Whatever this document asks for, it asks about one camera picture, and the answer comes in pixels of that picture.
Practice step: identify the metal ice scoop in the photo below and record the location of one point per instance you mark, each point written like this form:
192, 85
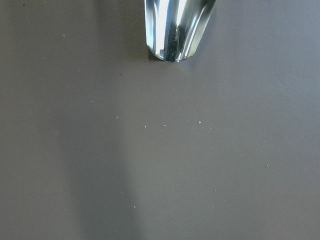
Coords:
174, 28

